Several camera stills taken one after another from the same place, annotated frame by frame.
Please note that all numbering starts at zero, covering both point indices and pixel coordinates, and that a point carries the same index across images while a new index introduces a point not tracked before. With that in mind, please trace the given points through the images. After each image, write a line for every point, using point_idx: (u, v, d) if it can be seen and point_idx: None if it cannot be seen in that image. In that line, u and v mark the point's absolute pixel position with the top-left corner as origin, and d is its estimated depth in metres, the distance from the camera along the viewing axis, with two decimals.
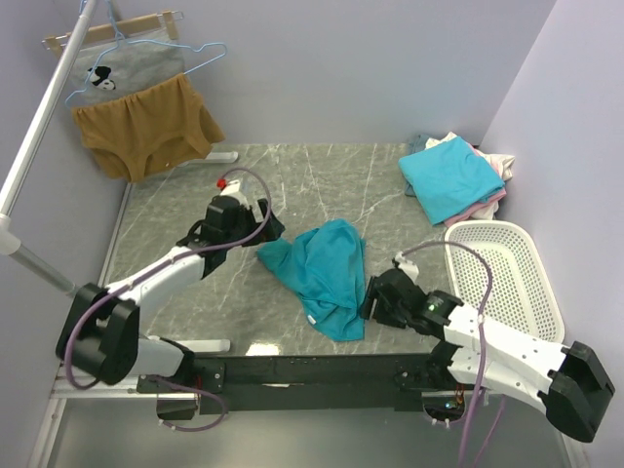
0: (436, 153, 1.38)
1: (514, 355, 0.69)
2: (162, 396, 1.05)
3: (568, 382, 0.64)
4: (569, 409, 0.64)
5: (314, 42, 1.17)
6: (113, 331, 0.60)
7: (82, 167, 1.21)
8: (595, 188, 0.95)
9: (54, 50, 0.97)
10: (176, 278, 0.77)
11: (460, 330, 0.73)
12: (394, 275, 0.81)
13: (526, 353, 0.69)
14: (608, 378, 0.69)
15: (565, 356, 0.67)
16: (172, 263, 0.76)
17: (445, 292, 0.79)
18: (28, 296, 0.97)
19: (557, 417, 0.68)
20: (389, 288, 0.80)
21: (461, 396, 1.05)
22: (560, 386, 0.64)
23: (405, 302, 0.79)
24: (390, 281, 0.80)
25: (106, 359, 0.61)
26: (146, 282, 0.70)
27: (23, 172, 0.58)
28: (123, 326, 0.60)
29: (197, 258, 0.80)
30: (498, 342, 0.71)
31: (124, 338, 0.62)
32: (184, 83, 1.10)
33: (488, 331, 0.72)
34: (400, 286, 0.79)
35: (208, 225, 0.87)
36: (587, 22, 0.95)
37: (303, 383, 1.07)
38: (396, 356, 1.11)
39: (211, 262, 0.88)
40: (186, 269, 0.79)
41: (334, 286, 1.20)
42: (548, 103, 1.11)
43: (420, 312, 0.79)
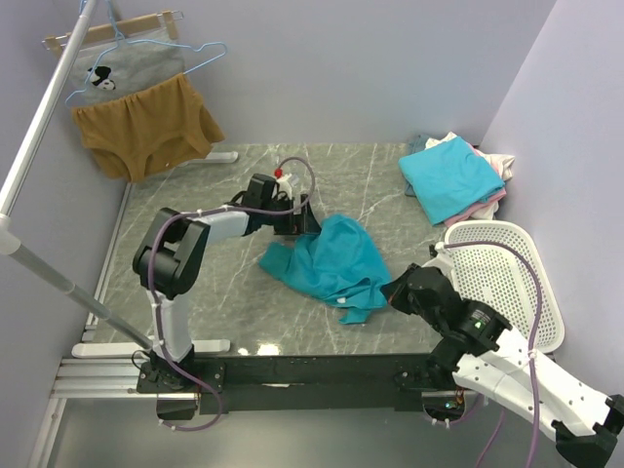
0: (436, 153, 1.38)
1: (562, 398, 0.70)
2: (163, 396, 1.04)
3: (613, 440, 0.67)
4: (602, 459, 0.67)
5: (314, 41, 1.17)
6: (188, 242, 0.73)
7: (81, 167, 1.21)
8: (595, 187, 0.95)
9: (54, 50, 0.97)
10: (226, 226, 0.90)
11: (509, 357, 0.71)
12: (437, 280, 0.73)
13: (572, 399, 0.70)
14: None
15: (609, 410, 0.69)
16: (225, 213, 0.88)
17: (489, 308, 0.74)
18: (28, 295, 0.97)
19: (572, 457, 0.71)
20: (429, 293, 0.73)
21: (461, 396, 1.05)
22: (606, 444, 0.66)
23: (445, 313, 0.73)
24: (433, 289, 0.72)
25: (178, 266, 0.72)
26: (210, 216, 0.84)
27: (24, 171, 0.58)
28: (196, 237, 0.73)
29: (243, 214, 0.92)
30: (548, 379, 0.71)
31: (195, 251, 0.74)
32: (184, 83, 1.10)
33: (539, 367, 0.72)
34: (443, 293, 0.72)
35: (249, 195, 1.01)
36: (588, 21, 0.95)
37: (303, 383, 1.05)
38: (395, 357, 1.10)
39: (251, 225, 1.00)
40: (235, 221, 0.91)
41: (349, 275, 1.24)
42: (548, 102, 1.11)
43: (459, 324, 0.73)
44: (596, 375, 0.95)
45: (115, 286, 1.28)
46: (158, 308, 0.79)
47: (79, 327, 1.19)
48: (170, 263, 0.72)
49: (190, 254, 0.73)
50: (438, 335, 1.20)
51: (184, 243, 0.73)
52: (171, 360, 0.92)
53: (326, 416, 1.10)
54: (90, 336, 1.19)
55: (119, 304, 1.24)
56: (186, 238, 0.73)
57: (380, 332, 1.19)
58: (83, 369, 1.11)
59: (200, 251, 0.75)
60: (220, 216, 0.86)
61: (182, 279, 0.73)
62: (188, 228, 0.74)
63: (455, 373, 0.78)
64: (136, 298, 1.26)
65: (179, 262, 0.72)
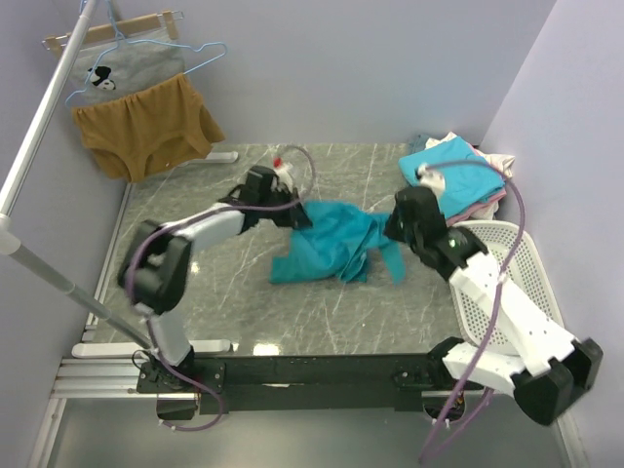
0: (436, 153, 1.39)
1: (521, 328, 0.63)
2: (162, 396, 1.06)
3: (565, 374, 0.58)
4: (550, 400, 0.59)
5: (315, 41, 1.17)
6: (172, 259, 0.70)
7: (82, 166, 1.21)
8: (595, 186, 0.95)
9: (54, 50, 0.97)
10: (217, 229, 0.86)
11: (475, 277, 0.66)
12: (422, 193, 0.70)
13: (533, 331, 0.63)
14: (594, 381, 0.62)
15: (572, 351, 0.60)
16: (215, 214, 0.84)
17: (472, 233, 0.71)
18: (27, 295, 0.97)
19: (525, 401, 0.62)
20: (411, 205, 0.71)
21: (461, 396, 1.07)
22: (559, 378, 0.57)
23: (421, 227, 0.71)
24: (416, 200, 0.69)
25: (163, 285, 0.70)
26: (197, 223, 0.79)
27: (24, 171, 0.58)
28: (178, 253, 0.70)
29: (237, 214, 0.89)
30: (511, 307, 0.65)
31: (178, 266, 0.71)
32: (184, 83, 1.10)
33: (506, 293, 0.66)
34: (424, 206, 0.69)
35: (246, 189, 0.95)
36: (587, 21, 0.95)
37: (303, 383, 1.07)
38: (396, 357, 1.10)
39: (246, 222, 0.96)
40: (226, 222, 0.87)
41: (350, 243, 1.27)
42: (548, 102, 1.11)
43: (436, 241, 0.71)
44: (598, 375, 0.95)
45: (115, 286, 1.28)
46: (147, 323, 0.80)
47: (79, 327, 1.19)
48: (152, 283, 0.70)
49: (174, 272, 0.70)
50: (438, 334, 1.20)
51: (167, 260, 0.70)
52: (168, 365, 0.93)
53: (326, 417, 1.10)
54: (90, 336, 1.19)
55: (118, 304, 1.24)
56: (169, 254, 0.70)
57: (380, 332, 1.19)
58: (83, 369, 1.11)
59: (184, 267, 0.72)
60: (207, 223, 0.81)
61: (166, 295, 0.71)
62: (172, 243, 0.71)
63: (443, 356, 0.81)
64: None
65: (163, 282, 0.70)
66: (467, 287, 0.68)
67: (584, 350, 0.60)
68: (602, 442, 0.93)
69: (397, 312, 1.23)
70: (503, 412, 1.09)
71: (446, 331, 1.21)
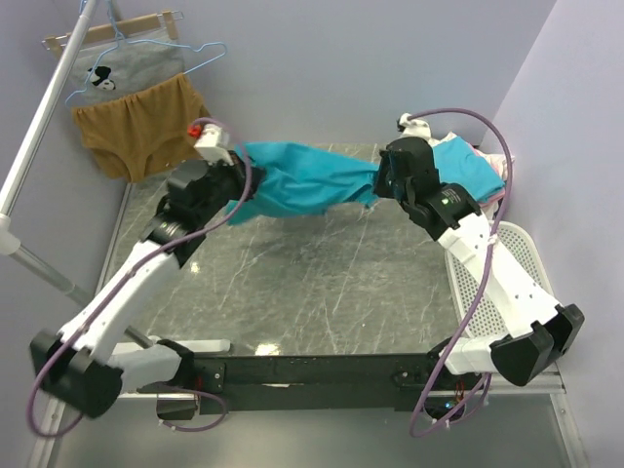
0: (436, 154, 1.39)
1: (508, 292, 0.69)
2: (162, 396, 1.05)
3: (545, 333, 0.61)
4: (530, 361, 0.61)
5: (315, 41, 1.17)
6: (82, 383, 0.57)
7: (81, 166, 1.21)
8: (595, 186, 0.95)
9: (54, 50, 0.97)
10: (144, 287, 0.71)
11: (465, 236, 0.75)
12: (418, 147, 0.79)
13: (520, 294, 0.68)
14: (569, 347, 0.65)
15: (556, 316, 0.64)
16: (132, 277, 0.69)
17: (464, 193, 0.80)
18: (27, 294, 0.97)
19: (504, 363, 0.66)
20: (407, 158, 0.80)
21: (461, 396, 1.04)
22: (541, 340, 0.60)
23: (414, 182, 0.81)
24: (412, 154, 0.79)
25: (87, 405, 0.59)
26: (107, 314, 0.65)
27: (24, 171, 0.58)
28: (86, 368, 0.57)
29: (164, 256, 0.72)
30: (501, 274, 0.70)
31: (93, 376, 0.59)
32: (184, 83, 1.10)
33: (498, 260, 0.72)
34: (421, 161, 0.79)
35: (174, 204, 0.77)
36: (587, 21, 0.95)
37: (303, 383, 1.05)
38: (396, 357, 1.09)
39: (187, 247, 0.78)
40: (157, 273, 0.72)
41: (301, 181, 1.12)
42: (548, 102, 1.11)
43: (426, 197, 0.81)
44: (598, 375, 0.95)
45: None
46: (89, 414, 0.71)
47: None
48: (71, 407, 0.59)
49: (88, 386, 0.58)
50: (438, 334, 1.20)
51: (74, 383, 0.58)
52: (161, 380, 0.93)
53: (326, 417, 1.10)
54: None
55: None
56: (75, 378, 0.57)
57: (379, 332, 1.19)
58: None
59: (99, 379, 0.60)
60: (122, 302, 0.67)
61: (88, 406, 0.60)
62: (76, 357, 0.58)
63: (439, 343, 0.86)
64: None
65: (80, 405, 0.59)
66: (455, 245, 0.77)
67: (566, 316, 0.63)
68: (602, 442, 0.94)
69: (397, 312, 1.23)
70: (503, 412, 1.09)
71: (446, 331, 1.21)
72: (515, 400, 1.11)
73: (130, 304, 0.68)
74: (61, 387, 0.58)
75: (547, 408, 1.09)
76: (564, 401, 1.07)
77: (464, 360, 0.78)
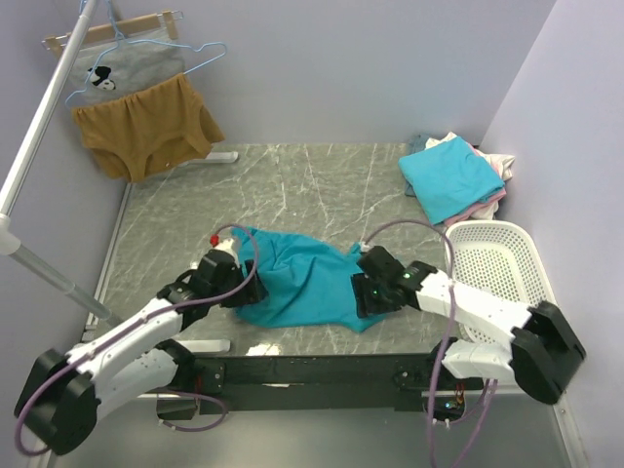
0: (436, 154, 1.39)
1: (481, 315, 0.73)
2: (162, 396, 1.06)
3: (532, 337, 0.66)
4: (535, 367, 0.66)
5: (315, 42, 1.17)
6: (65, 409, 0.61)
7: (81, 167, 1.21)
8: (595, 187, 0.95)
9: (54, 50, 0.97)
10: (151, 337, 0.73)
11: (432, 292, 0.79)
12: (372, 249, 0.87)
13: (490, 313, 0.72)
14: (576, 340, 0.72)
15: (530, 314, 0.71)
16: (144, 324, 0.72)
17: (421, 262, 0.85)
18: (27, 295, 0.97)
19: (527, 382, 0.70)
20: (369, 260, 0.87)
21: (461, 396, 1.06)
22: (524, 340, 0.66)
23: (383, 275, 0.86)
24: (370, 255, 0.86)
25: (58, 430, 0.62)
26: (111, 348, 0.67)
27: (23, 172, 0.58)
28: (73, 404, 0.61)
29: (173, 316, 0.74)
30: (466, 303, 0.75)
31: (76, 411, 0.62)
32: (184, 83, 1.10)
33: (458, 294, 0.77)
34: (377, 258, 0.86)
35: (197, 276, 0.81)
36: (587, 22, 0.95)
37: (304, 383, 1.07)
38: (396, 358, 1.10)
39: (189, 315, 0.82)
40: (162, 330, 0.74)
41: (325, 267, 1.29)
42: (548, 103, 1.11)
43: (397, 280, 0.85)
44: (598, 376, 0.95)
45: (115, 285, 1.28)
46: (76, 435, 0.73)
47: (79, 327, 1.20)
48: (46, 428, 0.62)
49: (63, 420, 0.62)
50: (438, 334, 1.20)
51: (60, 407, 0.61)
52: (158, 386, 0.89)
53: (326, 416, 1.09)
54: (91, 336, 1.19)
55: (118, 305, 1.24)
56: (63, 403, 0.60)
57: (380, 331, 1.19)
58: None
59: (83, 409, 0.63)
60: (131, 342, 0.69)
61: (57, 439, 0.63)
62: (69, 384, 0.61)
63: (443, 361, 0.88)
64: (136, 298, 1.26)
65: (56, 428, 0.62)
66: (432, 303, 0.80)
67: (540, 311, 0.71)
68: (604, 442, 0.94)
69: (397, 312, 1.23)
70: (503, 412, 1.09)
71: (447, 331, 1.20)
72: (516, 400, 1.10)
73: (134, 348, 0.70)
74: (39, 414, 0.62)
75: (548, 408, 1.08)
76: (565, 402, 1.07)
77: (469, 370, 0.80)
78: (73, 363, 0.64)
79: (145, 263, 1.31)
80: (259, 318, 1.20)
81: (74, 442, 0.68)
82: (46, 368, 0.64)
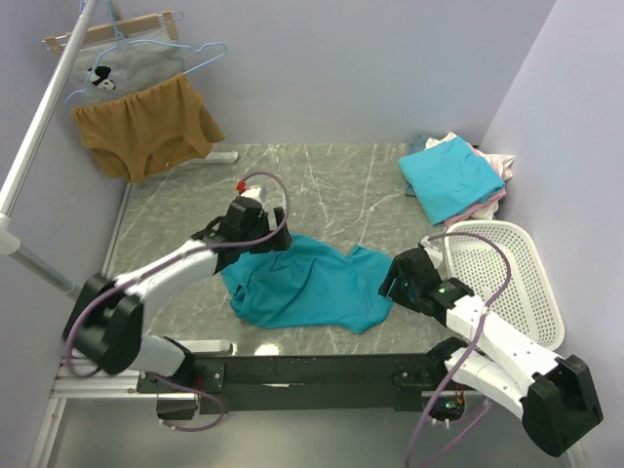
0: (436, 153, 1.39)
1: (505, 351, 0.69)
2: (162, 395, 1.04)
3: (551, 387, 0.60)
4: (547, 416, 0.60)
5: (315, 43, 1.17)
6: (119, 328, 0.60)
7: (81, 167, 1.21)
8: (595, 187, 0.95)
9: (54, 50, 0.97)
10: (189, 273, 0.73)
11: (462, 314, 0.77)
12: (414, 253, 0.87)
13: (517, 352, 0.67)
14: (596, 403, 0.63)
15: (557, 367, 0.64)
16: (185, 258, 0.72)
17: (459, 282, 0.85)
18: (27, 294, 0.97)
19: (533, 429, 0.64)
20: (408, 263, 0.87)
21: (461, 396, 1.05)
22: (544, 391, 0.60)
23: (417, 281, 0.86)
24: (410, 257, 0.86)
25: (108, 352, 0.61)
26: (157, 275, 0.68)
27: (23, 171, 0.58)
28: (127, 319, 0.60)
29: (210, 253, 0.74)
30: (492, 333, 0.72)
31: (128, 331, 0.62)
32: (184, 83, 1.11)
33: (487, 324, 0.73)
34: (418, 264, 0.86)
35: (226, 221, 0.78)
36: (587, 22, 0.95)
37: (303, 383, 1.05)
38: (396, 357, 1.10)
39: (223, 258, 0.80)
40: (198, 265, 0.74)
41: (325, 268, 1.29)
42: (548, 103, 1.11)
43: (429, 292, 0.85)
44: (598, 376, 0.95)
45: None
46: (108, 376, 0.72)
47: None
48: (96, 347, 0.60)
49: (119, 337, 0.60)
50: (438, 335, 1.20)
51: (112, 324, 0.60)
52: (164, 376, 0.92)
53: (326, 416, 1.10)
54: None
55: None
56: (115, 320, 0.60)
57: (380, 331, 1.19)
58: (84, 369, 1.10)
59: (133, 330, 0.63)
60: (173, 272, 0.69)
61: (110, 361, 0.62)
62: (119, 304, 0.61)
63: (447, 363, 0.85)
64: None
65: (107, 347, 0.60)
66: (459, 325, 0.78)
67: (568, 366, 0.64)
68: (603, 442, 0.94)
69: (397, 312, 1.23)
70: (503, 412, 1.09)
71: (447, 331, 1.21)
72: None
73: (175, 280, 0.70)
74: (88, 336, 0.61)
75: None
76: None
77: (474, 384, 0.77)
78: (122, 284, 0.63)
79: (145, 263, 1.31)
80: (257, 319, 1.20)
81: (119, 368, 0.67)
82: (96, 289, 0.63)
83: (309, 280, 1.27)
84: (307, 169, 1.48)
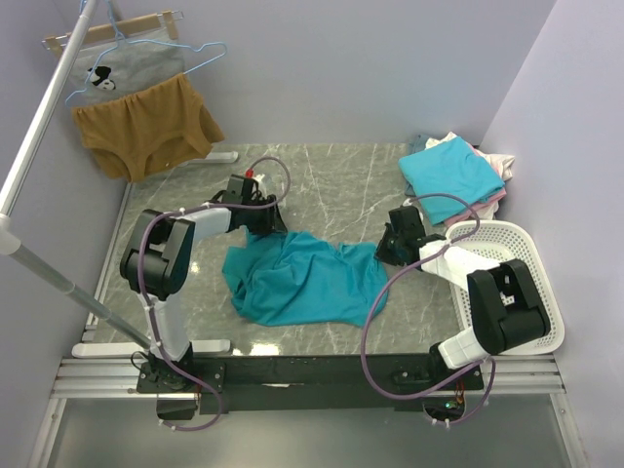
0: (436, 153, 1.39)
1: (457, 263, 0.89)
2: (162, 396, 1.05)
3: (485, 276, 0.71)
4: (482, 301, 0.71)
5: (315, 42, 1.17)
6: (179, 243, 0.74)
7: (82, 166, 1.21)
8: (595, 185, 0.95)
9: (54, 50, 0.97)
10: (211, 220, 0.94)
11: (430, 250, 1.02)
12: (406, 209, 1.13)
13: (465, 261, 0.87)
14: (537, 300, 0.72)
15: (500, 267, 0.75)
16: (207, 209, 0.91)
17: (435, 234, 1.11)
18: (28, 294, 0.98)
19: (480, 325, 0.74)
20: (399, 216, 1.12)
21: (461, 396, 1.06)
22: (480, 277, 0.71)
23: (404, 232, 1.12)
24: (402, 211, 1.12)
25: (168, 266, 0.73)
26: (193, 214, 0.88)
27: (24, 169, 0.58)
28: (184, 234, 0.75)
29: (225, 212, 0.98)
30: (450, 254, 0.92)
31: (184, 246, 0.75)
32: (184, 83, 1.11)
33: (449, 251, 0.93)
34: (406, 217, 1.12)
35: (229, 192, 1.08)
36: (587, 21, 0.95)
37: (303, 383, 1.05)
38: (395, 356, 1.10)
39: (234, 221, 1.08)
40: (217, 217, 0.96)
41: (324, 264, 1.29)
42: (547, 102, 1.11)
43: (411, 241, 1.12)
44: (601, 377, 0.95)
45: (115, 286, 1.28)
46: (151, 311, 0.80)
47: (79, 327, 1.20)
48: (158, 265, 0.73)
49: (178, 252, 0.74)
50: (438, 334, 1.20)
51: (171, 241, 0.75)
52: (171, 360, 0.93)
53: (326, 416, 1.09)
54: (91, 336, 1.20)
55: (118, 304, 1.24)
56: (174, 236, 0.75)
57: (379, 332, 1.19)
58: (84, 369, 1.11)
59: (187, 248, 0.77)
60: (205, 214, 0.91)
61: (174, 277, 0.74)
62: (175, 226, 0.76)
63: (440, 347, 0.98)
64: (136, 298, 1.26)
65: (169, 262, 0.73)
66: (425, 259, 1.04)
67: (509, 265, 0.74)
68: (604, 443, 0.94)
69: (397, 312, 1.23)
70: (503, 412, 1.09)
71: (447, 331, 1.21)
72: (517, 400, 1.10)
73: (203, 222, 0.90)
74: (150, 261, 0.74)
75: (547, 409, 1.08)
76: (564, 401, 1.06)
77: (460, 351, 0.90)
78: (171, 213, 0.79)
79: None
80: (259, 317, 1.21)
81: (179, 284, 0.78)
82: (148, 216, 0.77)
83: (309, 277, 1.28)
84: (306, 169, 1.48)
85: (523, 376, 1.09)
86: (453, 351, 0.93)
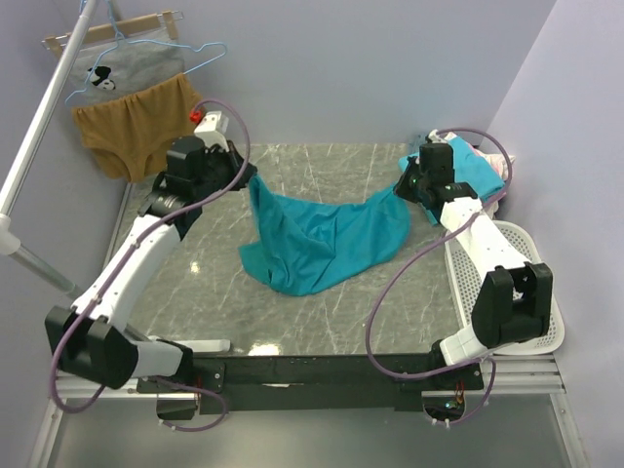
0: None
1: (481, 245, 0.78)
2: (163, 396, 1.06)
3: (503, 276, 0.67)
4: (492, 300, 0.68)
5: (315, 43, 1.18)
6: (102, 352, 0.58)
7: (81, 166, 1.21)
8: (595, 185, 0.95)
9: (54, 50, 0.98)
10: (152, 255, 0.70)
11: (455, 210, 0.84)
12: (440, 146, 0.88)
13: (490, 248, 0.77)
14: (545, 312, 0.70)
15: (522, 267, 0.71)
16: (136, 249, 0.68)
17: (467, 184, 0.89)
18: (28, 293, 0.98)
19: (480, 317, 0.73)
20: (428, 155, 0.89)
21: (461, 396, 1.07)
22: (499, 278, 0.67)
23: (431, 174, 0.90)
24: (434, 148, 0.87)
25: (104, 374, 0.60)
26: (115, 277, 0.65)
27: (24, 167, 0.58)
28: (103, 344, 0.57)
29: (165, 230, 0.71)
30: (477, 230, 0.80)
31: (112, 350, 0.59)
32: (184, 83, 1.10)
33: (477, 223, 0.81)
34: (437, 158, 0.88)
35: (171, 177, 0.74)
36: (587, 21, 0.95)
37: (303, 383, 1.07)
38: (395, 356, 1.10)
39: (183, 220, 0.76)
40: (161, 242, 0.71)
41: (346, 226, 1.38)
42: (548, 101, 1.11)
43: (437, 187, 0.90)
44: (601, 377, 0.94)
45: None
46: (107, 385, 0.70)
47: None
48: (93, 373, 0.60)
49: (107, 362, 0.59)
50: (438, 334, 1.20)
51: (94, 352, 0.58)
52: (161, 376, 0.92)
53: (325, 416, 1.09)
54: None
55: None
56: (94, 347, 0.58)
57: (380, 332, 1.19)
58: None
59: (118, 344, 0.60)
60: (133, 271, 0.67)
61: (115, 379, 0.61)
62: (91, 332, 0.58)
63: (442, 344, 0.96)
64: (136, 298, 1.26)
65: (101, 372, 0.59)
66: (448, 218, 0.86)
67: (532, 270, 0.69)
68: (604, 443, 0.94)
69: (397, 312, 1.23)
70: (502, 412, 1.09)
71: (446, 331, 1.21)
72: (517, 400, 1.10)
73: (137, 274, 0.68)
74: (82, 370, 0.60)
75: (547, 408, 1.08)
76: (564, 401, 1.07)
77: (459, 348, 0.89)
78: (85, 311, 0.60)
79: None
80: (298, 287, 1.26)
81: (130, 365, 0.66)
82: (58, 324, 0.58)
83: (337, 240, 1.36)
84: (306, 170, 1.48)
85: (523, 376, 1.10)
86: (453, 348, 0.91)
